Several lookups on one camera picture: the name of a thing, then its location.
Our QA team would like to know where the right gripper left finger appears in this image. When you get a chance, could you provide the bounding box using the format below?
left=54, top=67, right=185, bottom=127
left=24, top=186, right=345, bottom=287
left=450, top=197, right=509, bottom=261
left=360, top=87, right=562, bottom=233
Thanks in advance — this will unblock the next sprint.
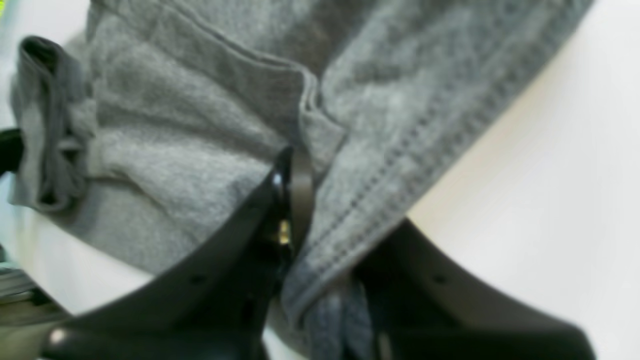
left=40, top=147, right=314, bottom=360

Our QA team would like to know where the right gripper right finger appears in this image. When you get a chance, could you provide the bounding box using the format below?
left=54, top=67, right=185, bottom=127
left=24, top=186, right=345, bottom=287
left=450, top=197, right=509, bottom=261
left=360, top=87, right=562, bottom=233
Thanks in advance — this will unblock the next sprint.
left=354, top=219, right=595, bottom=360

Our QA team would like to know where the heather grey T-shirt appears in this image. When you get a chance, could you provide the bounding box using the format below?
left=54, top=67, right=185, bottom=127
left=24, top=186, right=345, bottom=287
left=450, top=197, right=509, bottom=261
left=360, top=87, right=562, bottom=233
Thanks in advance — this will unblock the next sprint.
left=10, top=0, right=592, bottom=360

